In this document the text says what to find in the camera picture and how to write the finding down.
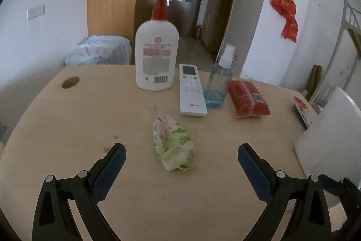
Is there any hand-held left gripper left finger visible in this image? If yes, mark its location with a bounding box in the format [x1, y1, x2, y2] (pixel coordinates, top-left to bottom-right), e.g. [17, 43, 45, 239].
[32, 143, 126, 241]

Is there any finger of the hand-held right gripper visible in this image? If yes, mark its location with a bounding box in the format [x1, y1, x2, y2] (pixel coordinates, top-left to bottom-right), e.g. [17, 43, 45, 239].
[320, 174, 346, 197]

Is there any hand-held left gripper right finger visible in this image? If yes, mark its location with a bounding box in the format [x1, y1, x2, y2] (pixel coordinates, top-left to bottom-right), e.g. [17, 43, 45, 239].
[237, 143, 333, 241]

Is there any white foam box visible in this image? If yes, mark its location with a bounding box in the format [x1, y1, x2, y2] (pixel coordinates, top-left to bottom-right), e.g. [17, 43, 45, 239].
[294, 87, 361, 191]

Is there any green tissue packet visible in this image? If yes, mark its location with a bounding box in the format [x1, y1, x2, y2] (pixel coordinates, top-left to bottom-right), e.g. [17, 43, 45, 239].
[153, 114, 196, 172]

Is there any red tissue packet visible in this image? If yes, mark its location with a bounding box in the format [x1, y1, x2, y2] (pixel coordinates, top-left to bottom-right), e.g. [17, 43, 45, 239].
[227, 80, 270, 119]

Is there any small red box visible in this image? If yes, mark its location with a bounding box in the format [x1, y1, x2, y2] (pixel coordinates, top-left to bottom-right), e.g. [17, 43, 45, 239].
[293, 96, 312, 129]

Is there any clear spray bottle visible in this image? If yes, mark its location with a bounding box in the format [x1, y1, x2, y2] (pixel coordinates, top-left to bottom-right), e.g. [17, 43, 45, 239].
[204, 43, 236, 109]

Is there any white remote control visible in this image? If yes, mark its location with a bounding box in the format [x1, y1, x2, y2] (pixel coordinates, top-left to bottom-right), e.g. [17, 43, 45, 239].
[179, 63, 208, 117]

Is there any pale blue bedding pile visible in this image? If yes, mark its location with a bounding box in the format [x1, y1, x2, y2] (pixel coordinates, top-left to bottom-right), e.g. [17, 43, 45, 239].
[65, 35, 132, 66]

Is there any white pump bottle red cap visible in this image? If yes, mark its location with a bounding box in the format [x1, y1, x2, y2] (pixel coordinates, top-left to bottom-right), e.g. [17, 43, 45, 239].
[135, 0, 179, 92]

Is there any red plastic bag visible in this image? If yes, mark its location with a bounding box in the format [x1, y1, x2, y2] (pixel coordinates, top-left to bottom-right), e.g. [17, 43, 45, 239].
[270, 0, 297, 17]
[281, 15, 299, 43]

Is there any brown side door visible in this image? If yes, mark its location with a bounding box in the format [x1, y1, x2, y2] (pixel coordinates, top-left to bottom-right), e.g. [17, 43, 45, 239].
[207, 0, 243, 54]

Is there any wooden wardrobe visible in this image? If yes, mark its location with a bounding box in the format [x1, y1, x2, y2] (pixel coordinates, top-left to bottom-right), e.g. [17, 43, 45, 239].
[87, 0, 167, 65]

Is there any dark brown entrance door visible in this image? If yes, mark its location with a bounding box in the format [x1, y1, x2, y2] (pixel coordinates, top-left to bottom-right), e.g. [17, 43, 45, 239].
[164, 0, 207, 38]

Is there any metal bunk bed frame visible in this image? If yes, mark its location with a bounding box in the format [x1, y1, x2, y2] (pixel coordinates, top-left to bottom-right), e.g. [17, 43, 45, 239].
[310, 0, 361, 106]

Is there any white wall switch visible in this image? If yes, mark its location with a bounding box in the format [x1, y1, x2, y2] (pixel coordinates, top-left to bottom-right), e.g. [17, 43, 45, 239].
[27, 4, 46, 21]

